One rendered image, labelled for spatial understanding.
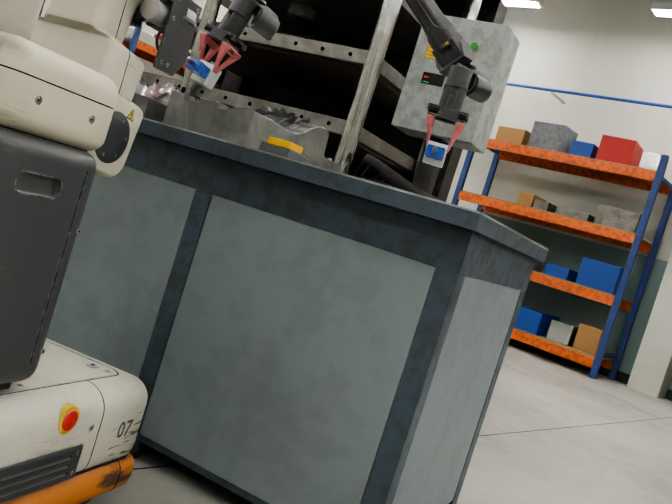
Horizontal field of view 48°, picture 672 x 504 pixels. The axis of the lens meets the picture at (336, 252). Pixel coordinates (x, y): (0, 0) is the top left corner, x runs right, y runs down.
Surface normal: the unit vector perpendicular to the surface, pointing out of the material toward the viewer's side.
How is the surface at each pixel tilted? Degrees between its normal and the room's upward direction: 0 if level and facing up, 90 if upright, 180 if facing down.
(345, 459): 90
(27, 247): 90
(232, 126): 90
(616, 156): 90
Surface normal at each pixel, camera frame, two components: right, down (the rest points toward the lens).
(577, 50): -0.59, -0.15
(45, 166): 0.90, 0.30
